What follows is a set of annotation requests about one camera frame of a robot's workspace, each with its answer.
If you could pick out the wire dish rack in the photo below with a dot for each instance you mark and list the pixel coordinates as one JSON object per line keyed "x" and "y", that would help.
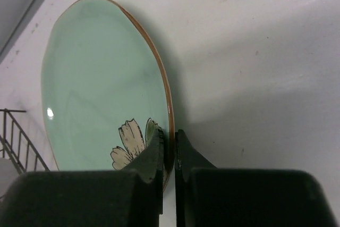
{"x": 16, "y": 146}

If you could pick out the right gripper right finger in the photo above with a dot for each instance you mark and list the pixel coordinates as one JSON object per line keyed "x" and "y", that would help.
{"x": 210, "y": 196}

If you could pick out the red and teal plate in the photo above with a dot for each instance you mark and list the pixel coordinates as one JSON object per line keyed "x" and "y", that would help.
{"x": 8, "y": 174}

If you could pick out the green flower plate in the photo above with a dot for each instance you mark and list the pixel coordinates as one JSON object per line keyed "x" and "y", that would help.
{"x": 104, "y": 89}

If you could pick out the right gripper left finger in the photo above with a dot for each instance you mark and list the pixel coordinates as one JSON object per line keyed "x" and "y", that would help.
{"x": 132, "y": 196}

